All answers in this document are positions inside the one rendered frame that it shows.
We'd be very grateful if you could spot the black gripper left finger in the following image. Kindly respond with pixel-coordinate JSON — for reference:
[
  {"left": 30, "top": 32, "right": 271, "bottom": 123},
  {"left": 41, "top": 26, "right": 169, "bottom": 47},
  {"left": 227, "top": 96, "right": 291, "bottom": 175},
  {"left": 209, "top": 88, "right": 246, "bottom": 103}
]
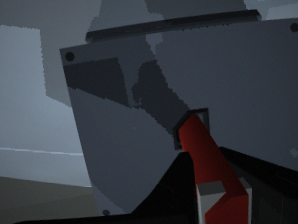
[{"left": 16, "top": 152, "right": 200, "bottom": 224}]

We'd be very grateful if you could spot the dark red square peg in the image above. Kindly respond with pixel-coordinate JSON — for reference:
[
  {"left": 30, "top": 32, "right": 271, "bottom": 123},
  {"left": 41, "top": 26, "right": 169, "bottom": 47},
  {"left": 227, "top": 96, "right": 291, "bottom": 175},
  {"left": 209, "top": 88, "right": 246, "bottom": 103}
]
[{"left": 178, "top": 115, "right": 253, "bottom": 224}]

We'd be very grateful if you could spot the grey square panel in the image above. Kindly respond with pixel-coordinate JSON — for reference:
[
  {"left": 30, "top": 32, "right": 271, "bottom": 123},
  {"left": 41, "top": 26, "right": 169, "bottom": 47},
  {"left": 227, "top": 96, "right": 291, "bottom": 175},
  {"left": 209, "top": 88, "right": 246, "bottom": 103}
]
[{"left": 60, "top": 10, "right": 298, "bottom": 217}]

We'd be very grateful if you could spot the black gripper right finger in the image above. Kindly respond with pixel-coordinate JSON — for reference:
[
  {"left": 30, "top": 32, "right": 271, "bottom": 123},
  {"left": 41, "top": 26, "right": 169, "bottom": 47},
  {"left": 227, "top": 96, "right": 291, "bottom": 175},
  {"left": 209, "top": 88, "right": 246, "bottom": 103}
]
[{"left": 218, "top": 147, "right": 298, "bottom": 224}]

